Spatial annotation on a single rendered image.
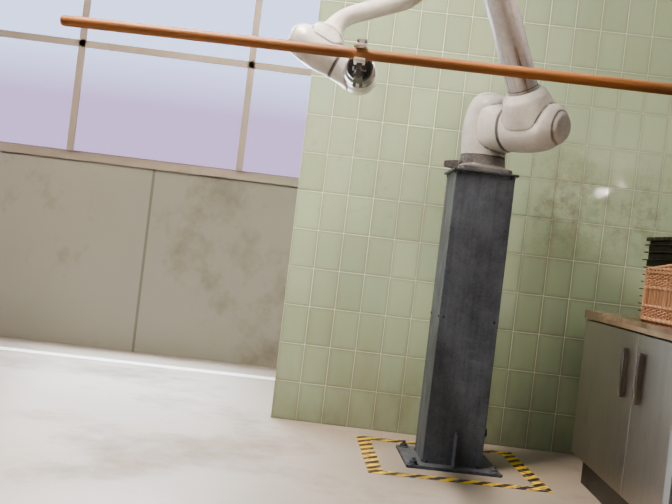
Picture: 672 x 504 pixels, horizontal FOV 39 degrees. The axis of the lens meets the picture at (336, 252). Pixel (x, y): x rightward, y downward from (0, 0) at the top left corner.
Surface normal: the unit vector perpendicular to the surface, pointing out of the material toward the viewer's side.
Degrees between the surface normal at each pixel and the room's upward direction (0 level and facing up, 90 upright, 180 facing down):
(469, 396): 90
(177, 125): 90
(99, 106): 90
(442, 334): 90
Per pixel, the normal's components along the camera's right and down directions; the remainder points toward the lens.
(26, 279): 0.04, 0.00
